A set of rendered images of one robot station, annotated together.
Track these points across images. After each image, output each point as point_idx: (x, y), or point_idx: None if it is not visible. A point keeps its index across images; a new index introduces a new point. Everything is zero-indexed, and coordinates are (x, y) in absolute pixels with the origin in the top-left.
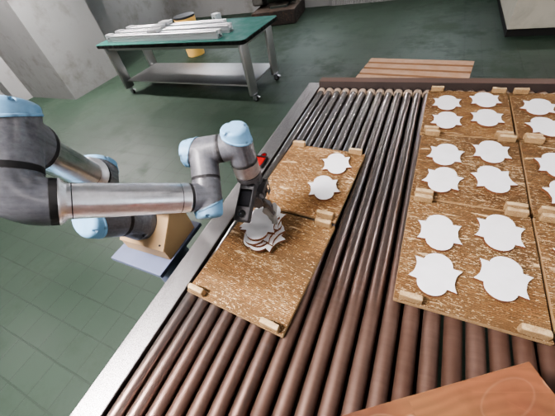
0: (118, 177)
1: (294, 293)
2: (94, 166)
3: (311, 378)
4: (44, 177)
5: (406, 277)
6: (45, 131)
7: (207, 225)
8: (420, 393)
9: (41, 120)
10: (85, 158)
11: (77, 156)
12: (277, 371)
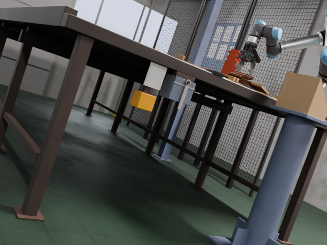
0: (319, 60)
1: None
2: (324, 44)
3: None
4: (322, 30)
5: None
6: (324, 19)
7: (266, 96)
8: (228, 75)
9: (325, 15)
10: (325, 38)
11: (325, 34)
12: None
